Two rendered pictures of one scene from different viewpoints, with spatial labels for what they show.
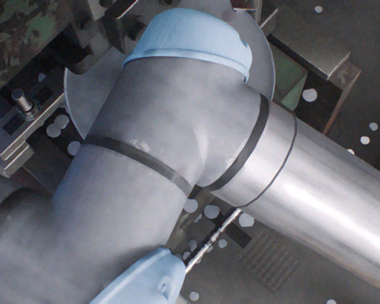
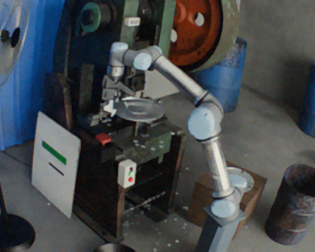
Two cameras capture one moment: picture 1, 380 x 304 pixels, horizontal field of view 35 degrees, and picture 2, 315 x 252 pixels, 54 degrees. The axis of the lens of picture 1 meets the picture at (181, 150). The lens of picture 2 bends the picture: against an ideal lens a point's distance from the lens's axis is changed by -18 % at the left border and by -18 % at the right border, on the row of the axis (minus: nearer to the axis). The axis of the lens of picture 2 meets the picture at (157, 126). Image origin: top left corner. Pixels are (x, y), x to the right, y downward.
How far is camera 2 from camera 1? 1.49 m
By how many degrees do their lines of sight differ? 45
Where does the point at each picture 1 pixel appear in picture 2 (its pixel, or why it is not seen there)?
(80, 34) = (128, 72)
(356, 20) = (191, 178)
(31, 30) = not seen: hidden behind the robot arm
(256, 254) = (151, 213)
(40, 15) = not seen: hidden behind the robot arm
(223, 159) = (157, 55)
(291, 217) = (166, 66)
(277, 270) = (158, 217)
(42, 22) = not seen: hidden behind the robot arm
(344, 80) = (182, 136)
